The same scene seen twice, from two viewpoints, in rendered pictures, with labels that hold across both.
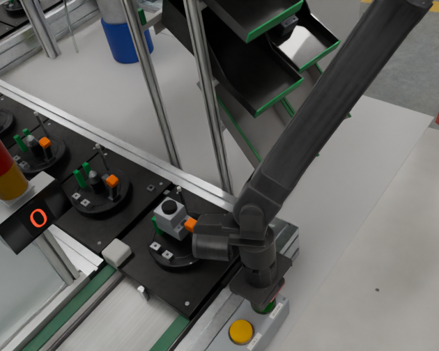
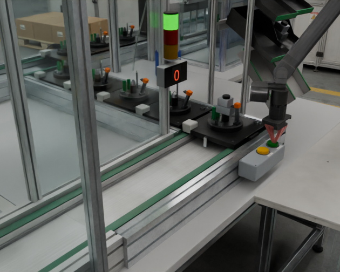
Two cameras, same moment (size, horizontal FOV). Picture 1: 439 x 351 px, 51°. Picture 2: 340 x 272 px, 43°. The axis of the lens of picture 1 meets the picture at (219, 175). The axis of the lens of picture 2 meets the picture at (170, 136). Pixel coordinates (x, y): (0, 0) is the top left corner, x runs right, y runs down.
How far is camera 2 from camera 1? 1.04 m
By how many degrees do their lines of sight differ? 21
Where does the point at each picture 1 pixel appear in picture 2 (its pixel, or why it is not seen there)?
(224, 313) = (252, 146)
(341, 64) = (324, 11)
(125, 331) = (196, 156)
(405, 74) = not seen: hidden behind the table
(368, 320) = (324, 170)
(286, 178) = (298, 56)
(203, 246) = (256, 90)
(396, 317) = (339, 170)
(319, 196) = (291, 131)
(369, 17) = not seen: outside the picture
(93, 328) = (177, 155)
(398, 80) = not seen: hidden behind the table
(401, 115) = (334, 109)
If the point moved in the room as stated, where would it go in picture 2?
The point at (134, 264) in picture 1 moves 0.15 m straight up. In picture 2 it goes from (199, 129) to (201, 93)
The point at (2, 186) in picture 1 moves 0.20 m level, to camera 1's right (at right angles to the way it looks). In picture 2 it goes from (172, 50) to (230, 48)
